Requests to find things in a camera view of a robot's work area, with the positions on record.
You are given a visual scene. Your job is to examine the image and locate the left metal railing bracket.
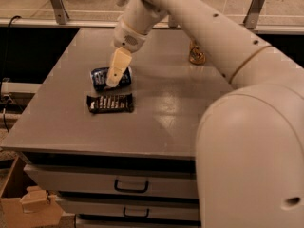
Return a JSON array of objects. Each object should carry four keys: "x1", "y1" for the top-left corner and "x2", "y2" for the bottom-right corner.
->
[{"x1": 50, "y1": 0, "x2": 69, "y2": 25}]

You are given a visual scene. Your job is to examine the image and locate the grey drawer cabinet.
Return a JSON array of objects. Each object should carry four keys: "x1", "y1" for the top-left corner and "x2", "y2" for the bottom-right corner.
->
[{"x1": 3, "y1": 29, "x2": 230, "y2": 228}]

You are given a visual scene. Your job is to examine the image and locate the black cable at left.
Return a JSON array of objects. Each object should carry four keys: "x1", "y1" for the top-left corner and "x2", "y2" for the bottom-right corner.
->
[{"x1": 0, "y1": 15, "x2": 23, "y2": 134}]

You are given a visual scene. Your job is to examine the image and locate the top grey drawer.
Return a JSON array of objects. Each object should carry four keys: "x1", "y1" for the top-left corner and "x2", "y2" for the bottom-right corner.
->
[{"x1": 24, "y1": 164, "x2": 198, "y2": 199}]

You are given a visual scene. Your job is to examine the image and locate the brown cardboard box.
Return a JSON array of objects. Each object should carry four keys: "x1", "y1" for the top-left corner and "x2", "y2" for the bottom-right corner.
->
[{"x1": 0, "y1": 158, "x2": 63, "y2": 228}]

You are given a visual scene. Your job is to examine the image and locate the middle grey drawer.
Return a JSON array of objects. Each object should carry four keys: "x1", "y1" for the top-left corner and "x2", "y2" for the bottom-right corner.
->
[{"x1": 56, "y1": 197, "x2": 200, "y2": 221}]

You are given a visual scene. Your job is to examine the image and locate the black snack bar wrapper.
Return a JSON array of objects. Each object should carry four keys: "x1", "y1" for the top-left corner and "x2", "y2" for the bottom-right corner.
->
[{"x1": 86, "y1": 94, "x2": 134, "y2": 114}]

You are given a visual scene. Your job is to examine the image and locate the black top drawer handle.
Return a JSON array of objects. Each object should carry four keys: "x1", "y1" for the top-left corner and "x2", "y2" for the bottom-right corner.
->
[{"x1": 114, "y1": 180, "x2": 149, "y2": 194}]

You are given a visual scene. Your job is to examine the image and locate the grey drawer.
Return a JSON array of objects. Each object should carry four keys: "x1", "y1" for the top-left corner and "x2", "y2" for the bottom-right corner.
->
[
  {"x1": 76, "y1": 215, "x2": 201, "y2": 228},
  {"x1": 24, "y1": 164, "x2": 198, "y2": 199},
  {"x1": 56, "y1": 197, "x2": 200, "y2": 221}
]

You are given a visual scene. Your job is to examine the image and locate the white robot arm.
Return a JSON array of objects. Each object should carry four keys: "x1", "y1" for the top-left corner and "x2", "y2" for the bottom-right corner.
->
[{"x1": 107, "y1": 0, "x2": 304, "y2": 228}]

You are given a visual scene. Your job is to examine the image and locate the right metal railing bracket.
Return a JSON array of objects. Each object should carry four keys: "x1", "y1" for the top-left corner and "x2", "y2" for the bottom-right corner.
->
[{"x1": 243, "y1": 0, "x2": 265, "y2": 30}]

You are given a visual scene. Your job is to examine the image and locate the blue pepsi can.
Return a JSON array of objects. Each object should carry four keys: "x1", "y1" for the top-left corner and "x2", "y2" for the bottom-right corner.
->
[{"x1": 90, "y1": 67, "x2": 132, "y2": 91}]

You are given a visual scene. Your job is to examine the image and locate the gold crumpled soda can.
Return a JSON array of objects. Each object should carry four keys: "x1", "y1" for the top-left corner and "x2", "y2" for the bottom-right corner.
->
[{"x1": 189, "y1": 40, "x2": 206, "y2": 66}]

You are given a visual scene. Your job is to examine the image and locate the metal railing bracket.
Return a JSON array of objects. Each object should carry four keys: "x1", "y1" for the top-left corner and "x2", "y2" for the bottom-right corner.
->
[
  {"x1": 50, "y1": 0, "x2": 69, "y2": 25},
  {"x1": 243, "y1": 0, "x2": 265, "y2": 30},
  {"x1": 168, "y1": 15, "x2": 178, "y2": 28}
]

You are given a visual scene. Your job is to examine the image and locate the bottom grey drawer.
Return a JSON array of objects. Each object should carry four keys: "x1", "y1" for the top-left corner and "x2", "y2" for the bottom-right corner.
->
[{"x1": 76, "y1": 215, "x2": 201, "y2": 228}]

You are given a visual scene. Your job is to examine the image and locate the black middle drawer handle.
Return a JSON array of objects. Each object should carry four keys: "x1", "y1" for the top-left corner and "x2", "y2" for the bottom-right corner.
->
[{"x1": 123, "y1": 207, "x2": 150, "y2": 219}]

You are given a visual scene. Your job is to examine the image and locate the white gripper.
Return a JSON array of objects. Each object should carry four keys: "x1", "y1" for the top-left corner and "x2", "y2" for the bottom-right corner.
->
[{"x1": 106, "y1": 16, "x2": 148, "y2": 87}]

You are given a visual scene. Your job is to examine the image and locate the middle metal railing bracket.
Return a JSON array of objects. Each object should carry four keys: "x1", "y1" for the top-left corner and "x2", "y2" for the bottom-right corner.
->
[{"x1": 168, "y1": 15, "x2": 178, "y2": 28}]

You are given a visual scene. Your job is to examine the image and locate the black drawer handle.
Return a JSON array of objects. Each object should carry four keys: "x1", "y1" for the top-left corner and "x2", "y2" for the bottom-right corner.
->
[
  {"x1": 123, "y1": 207, "x2": 150, "y2": 219},
  {"x1": 114, "y1": 180, "x2": 149, "y2": 194}
]

